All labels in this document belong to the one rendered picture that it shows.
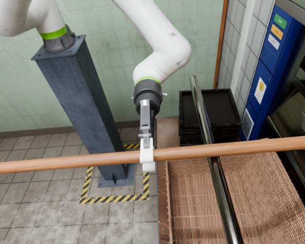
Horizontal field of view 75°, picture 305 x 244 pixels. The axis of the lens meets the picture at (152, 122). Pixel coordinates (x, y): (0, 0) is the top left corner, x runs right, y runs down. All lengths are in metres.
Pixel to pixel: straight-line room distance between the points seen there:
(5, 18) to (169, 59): 0.59
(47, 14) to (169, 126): 0.91
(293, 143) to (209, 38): 1.28
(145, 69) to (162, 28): 0.14
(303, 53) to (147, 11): 0.53
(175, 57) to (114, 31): 1.04
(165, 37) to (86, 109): 0.74
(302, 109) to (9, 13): 1.06
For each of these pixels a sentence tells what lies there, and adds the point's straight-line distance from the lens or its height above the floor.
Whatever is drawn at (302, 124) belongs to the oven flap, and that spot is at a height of 1.03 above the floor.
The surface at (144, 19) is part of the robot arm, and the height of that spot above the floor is 1.39.
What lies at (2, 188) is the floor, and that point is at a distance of 2.42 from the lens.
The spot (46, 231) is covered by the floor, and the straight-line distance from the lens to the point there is 1.95.
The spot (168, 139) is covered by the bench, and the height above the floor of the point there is 0.58.
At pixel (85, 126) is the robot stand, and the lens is 1.35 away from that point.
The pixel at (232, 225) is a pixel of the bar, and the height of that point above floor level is 1.17.
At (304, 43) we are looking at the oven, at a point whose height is 1.25.
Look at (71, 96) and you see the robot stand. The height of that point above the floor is 0.96.
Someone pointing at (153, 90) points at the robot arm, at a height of 1.23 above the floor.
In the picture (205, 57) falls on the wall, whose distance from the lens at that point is 1.77.
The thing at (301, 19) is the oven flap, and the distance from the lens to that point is 0.60.
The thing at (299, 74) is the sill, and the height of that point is 1.16.
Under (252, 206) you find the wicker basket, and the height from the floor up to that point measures 0.59.
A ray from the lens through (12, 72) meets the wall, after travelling 2.15.
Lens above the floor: 1.60
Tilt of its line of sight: 45 degrees down
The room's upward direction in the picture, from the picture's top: 10 degrees counter-clockwise
